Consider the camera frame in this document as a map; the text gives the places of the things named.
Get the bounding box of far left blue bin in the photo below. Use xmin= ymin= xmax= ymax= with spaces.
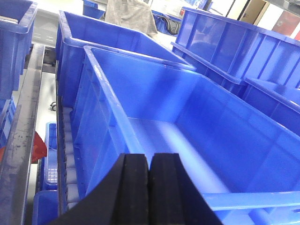
xmin=0 ymin=0 xmax=38 ymax=99

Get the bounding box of ribbed blue plastic crate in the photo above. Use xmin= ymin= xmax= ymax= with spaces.
xmin=171 ymin=7 xmax=300 ymax=99

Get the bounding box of dark metal divider rail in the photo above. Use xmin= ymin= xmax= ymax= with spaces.
xmin=0 ymin=44 xmax=45 ymax=225

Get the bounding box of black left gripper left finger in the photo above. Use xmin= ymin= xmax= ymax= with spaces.
xmin=50 ymin=154 xmax=149 ymax=225

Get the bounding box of blue bin behind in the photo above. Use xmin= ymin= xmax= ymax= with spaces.
xmin=55 ymin=11 xmax=195 ymax=108

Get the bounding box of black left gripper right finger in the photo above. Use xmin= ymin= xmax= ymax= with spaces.
xmin=149 ymin=153 xmax=222 ymax=225

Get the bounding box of grey cloth in background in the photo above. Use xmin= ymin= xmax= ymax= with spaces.
xmin=105 ymin=0 xmax=158 ymax=37

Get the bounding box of left roller track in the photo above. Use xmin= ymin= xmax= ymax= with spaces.
xmin=56 ymin=93 xmax=82 ymax=215

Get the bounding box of large blue plastic bin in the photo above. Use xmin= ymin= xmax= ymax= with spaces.
xmin=70 ymin=46 xmax=300 ymax=225

